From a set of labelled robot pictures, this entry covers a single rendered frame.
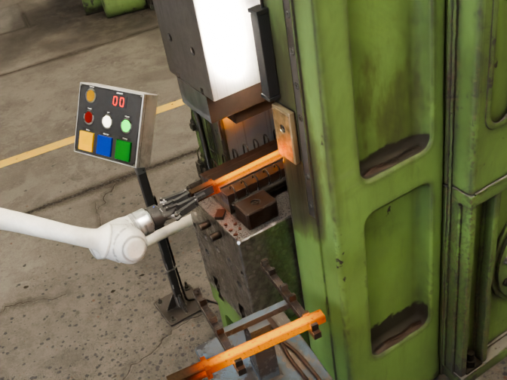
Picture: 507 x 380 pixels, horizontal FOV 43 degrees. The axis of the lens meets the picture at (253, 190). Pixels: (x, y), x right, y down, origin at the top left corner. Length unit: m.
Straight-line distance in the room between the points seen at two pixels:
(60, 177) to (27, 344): 1.46
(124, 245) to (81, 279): 1.72
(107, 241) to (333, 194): 0.66
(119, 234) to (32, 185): 2.64
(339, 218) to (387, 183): 0.18
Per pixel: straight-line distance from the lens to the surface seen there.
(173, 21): 1.99
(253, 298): 2.26
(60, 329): 3.38
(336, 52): 1.67
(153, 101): 2.50
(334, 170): 1.81
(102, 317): 3.35
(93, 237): 1.94
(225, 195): 2.17
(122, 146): 2.52
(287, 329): 1.66
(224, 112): 2.02
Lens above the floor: 2.25
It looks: 35 degrees down
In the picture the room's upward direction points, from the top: 10 degrees counter-clockwise
